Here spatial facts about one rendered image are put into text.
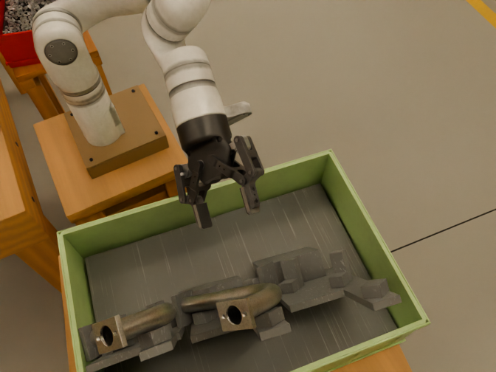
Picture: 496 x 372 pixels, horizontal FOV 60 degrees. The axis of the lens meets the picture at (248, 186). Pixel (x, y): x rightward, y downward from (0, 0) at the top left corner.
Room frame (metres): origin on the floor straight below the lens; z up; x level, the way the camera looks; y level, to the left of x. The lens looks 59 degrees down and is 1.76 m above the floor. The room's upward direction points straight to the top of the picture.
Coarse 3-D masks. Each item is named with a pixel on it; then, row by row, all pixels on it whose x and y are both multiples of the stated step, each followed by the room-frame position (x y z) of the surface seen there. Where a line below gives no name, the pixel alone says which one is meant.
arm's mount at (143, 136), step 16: (112, 96) 0.81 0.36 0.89; (128, 96) 0.81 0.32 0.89; (128, 112) 0.75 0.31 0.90; (144, 112) 0.75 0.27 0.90; (128, 128) 0.70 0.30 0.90; (144, 128) 0.69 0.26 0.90; (160, 128) 0.69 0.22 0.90; (80, 144) 0.65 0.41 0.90; (112, 144) 0.65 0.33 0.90; (128, 144) 0.65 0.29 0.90; (144, 144) 0.64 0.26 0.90; (160, 144) 0.66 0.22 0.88; (96, 160) 0.60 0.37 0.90; (112, 160) 0.60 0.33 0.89; (128, 160) 0.62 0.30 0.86; (96, 176) 0.58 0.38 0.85
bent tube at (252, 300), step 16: (240, 288) 0.24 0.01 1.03; (256, 288) 0.23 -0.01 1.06; (272, 288) 0.21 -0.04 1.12; (192, 304) 0.23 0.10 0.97; (208, 304) 0.22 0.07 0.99; (224, 304) 0.17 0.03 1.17; (240, 304) 0.16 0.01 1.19; (256, 304) 0.17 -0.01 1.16; (272, 304) 0.18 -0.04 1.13; (224, 320) 0.15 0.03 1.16; (240, 320) 0.15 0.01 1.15
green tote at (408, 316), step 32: (320, 160) 0.57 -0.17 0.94; (224, 192) 0.49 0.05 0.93; (288, 192) 0.54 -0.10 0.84; (352, 192) 0.47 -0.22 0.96; (96, 224) 0.39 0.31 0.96; (128, 224) 0.41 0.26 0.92; (160, 224) 0.44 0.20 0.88; (352, 224) 0.43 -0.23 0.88; (64, 256) 0.33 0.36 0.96; (384, 256) 0.33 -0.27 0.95; (64, 288) 0.26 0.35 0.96; (416, 320) 0.21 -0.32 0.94; (352, 352) 0.15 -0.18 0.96
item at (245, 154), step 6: (234, 138) 0.36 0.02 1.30; (240, 138) 0.35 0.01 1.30; (240, 144) 0.35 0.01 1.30; (252, 144) 0.36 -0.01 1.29; (240, 150) 0.34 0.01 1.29; (246, 150) 0.34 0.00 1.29; (252, 150) 0.34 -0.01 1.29; (240, 156) 0.33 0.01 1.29; (246, 156) 0.33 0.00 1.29; (252, 156) 0.33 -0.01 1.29; (258, 156) 0.34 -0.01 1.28; (246, 162) 0.32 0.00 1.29; (252, 162) 0.33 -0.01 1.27; (258, 162) 0.33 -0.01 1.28; (246, 168) 0.32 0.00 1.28; (252, 168) 0.31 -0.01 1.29; (252, 174) 0.31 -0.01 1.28
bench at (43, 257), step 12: (0, 60) 1.66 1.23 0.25; (12, 72) 1.67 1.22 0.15; (48, 228) 0.50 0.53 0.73; (48, 240) 0.46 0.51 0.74; (24, 252) 0.43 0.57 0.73; (36, 252) 0.44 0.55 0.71; (48, 252) 0.45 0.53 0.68; (36, 264) 0.43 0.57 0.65; (48, 264) 0.44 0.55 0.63; (48, 276) 0.43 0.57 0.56; (60, 288) 0.42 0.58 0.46
